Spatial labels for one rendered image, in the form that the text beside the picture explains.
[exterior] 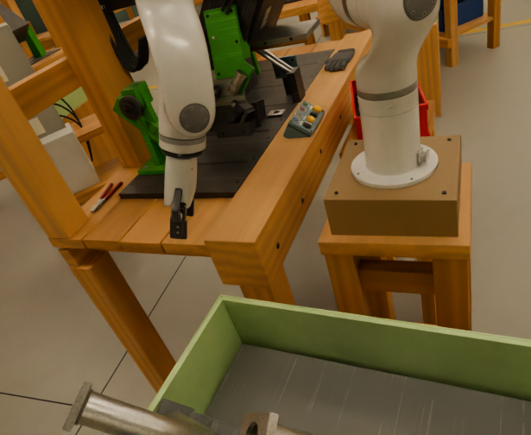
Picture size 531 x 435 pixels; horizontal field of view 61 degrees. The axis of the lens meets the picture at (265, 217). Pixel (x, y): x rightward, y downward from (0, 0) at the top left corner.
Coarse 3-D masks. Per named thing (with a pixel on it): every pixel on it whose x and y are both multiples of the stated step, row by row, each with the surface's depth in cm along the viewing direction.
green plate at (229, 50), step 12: (204, 12) 143; (216, 12) 141; (216, 24) 142; (228, 24) 141; (216, 36) 144; (228, 36) 142; (240, 36) 141; (216, 48) 146; (228, 48) 144; (240, 48) 142; (216, 60) 147; (228, 60) 146; (240, 60) 144; (216, 72) 149; (228, 72) 147
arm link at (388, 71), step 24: (360, 0) 78; (384, 0) 73; (408, 0) 72; (432, 0) 73; (360, 24) 84; (384, 24) 75; (408, 24) 75; (432, 24) 78; (384, 48) 79; (408, 48) 81; (360, 72) 88; (384, 72) 84; (408, 72) 85; (360, 96) 91; (384, 96) 87
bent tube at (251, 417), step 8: (248, 416) 36; (256, 416) 35; (264, 416) 34; (272, 416) 33; (248, 424) 36; (256, 424) 36; (264, 424) 33; (272, 424) 33; (240, 432) 37; (248, 432) 36; (256, 432) 36; (264, 432) 33; (272, 432) 33; (280, 432) 34; (288, 432) 35; (296, 432) 35; (304, 432) 36
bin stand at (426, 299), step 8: (432, 104) 154; (432, 112) 150; (432, 120) 150; (352, 128) 155; (432, 128) 150; (352, 136) 150; (344, 144) 148; (424, 296) 170; (432, 296) 169; (424, 304) 173; (432, 304) 171; (424, 312) 176; (432, 312) 174; (424, 320) 178; (432, 320) 177
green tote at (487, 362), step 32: (224, 320) 81; (256, 320) 80; (288, 320) 76; (320, 320) 72; (352, 320) 69; (384, 320) 67; (192, 352) 73; (224, 352) 82; (288, 352) 82; (320, 352) 78; (352, 352) 74; (384, 352) 71; (416, 352) 68; (448, 352) 65; (480, 352) 62; (512, 352) 60; (192, 384) 73; (448, 384) 69; (480, 384) 66; (512, 384) 64
